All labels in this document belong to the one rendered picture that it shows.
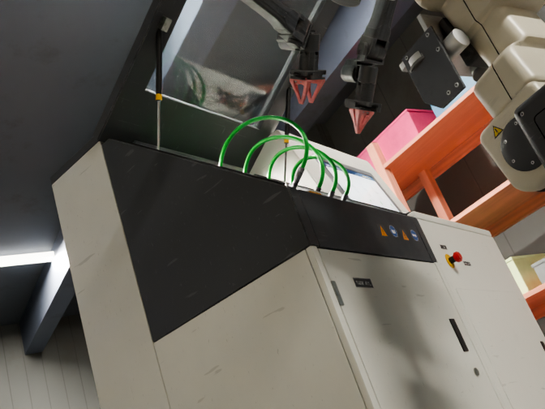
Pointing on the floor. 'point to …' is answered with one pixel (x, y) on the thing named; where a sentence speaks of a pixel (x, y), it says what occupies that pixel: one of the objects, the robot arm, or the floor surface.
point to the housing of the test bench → (106, 285)
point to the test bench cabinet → (273, 347)
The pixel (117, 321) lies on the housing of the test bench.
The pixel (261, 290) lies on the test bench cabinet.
